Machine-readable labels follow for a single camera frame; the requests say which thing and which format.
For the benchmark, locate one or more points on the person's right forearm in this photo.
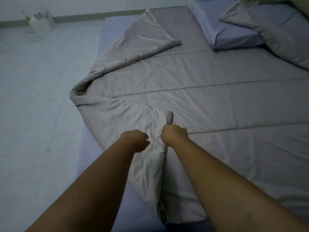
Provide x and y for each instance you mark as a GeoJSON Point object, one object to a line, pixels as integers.
{"type": "Point", "coordinates": [231, 193]}

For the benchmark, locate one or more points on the lavender pillow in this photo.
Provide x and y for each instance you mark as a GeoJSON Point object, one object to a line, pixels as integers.
{"type": "Point", "coordinates": [224, 26]}

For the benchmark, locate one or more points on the person's left fingers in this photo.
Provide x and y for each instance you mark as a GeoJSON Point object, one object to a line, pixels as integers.
{"type": "Point", "coordinates": [144, 142]}

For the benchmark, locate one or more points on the grey quilted blanket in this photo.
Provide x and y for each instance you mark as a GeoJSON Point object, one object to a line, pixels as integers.
{"type": "Point", "coordinates": [193, 106]}

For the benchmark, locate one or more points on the person's left hand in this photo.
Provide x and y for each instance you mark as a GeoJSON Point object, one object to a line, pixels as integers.
{"type": "Point", "coordinates": [134, 140]}

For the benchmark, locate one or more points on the lavender bed sheet mattress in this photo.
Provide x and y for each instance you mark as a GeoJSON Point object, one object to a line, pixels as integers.
{"type": "Point", "coordinates": [106, 186]}

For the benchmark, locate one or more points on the person's left forearm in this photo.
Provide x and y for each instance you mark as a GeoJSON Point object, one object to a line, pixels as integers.
{"type": "Point", "coordinates": [89, 190]}

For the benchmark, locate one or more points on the person's right fingers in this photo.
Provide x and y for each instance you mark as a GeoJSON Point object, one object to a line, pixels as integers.
{"type": "Point", "coordinates": [164, 136]}

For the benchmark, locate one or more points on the grey pillow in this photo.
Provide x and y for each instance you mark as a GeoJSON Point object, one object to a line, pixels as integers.
{"type": "Point", "coordinates": [270, 26]}

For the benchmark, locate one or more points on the person's right hand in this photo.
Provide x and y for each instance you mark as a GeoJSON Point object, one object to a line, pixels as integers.
{"type": "Point", "coordinates": [174, 137]}

